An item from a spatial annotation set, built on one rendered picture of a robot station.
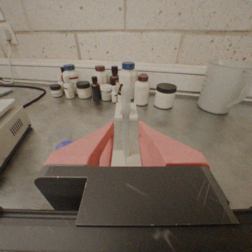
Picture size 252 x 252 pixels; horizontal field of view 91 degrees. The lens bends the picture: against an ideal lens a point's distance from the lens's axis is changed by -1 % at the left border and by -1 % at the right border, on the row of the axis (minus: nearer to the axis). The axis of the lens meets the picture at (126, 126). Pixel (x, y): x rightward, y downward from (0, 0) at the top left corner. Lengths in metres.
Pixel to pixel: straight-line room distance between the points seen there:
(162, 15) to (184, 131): 0.43
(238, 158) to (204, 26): 0.46
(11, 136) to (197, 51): 0.65
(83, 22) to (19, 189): 0.61
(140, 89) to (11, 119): 0.36
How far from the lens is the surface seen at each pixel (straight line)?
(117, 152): 0.28
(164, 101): 0.46
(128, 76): 0.48
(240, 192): 0.31
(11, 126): 0.38
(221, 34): 0.65
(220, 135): 0.42
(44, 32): 0.81
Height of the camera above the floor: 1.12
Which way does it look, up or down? 36 degrees down
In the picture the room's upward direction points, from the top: straight up
